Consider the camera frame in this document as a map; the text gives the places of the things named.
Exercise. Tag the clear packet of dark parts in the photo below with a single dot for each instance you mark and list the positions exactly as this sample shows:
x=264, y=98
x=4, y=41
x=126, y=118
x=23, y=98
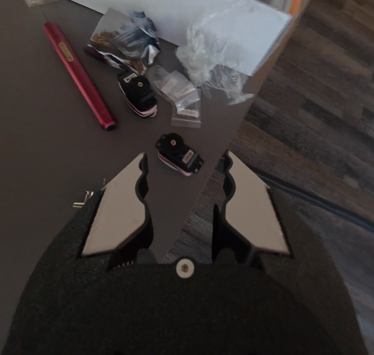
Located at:
x=128, y=39

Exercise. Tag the crumpled clear plastic wrap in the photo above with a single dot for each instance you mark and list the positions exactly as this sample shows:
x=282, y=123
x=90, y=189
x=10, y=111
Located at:
x=216, y=57

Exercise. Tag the red cylinder roll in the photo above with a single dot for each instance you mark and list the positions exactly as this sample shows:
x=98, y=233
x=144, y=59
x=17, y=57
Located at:
x=79, y=74

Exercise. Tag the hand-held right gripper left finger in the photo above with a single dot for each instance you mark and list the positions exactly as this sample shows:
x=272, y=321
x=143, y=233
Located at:
x=117, y=215

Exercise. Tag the dark grey desk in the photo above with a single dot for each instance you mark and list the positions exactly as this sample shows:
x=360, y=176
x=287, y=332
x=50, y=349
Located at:
x=43, y=156

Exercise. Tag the black servo motor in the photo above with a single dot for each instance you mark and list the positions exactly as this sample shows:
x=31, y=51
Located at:
x=137, y=92
x=178, y=153

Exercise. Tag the small silver tool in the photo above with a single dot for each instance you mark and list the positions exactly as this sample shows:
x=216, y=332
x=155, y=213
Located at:
x=83, y=200

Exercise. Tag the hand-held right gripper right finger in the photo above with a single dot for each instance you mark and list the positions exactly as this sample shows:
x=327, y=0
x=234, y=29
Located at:
x=254, y=215

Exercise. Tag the orange and white cardboard box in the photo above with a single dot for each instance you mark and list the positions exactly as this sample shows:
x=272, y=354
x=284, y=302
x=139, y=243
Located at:
x=175, y=4

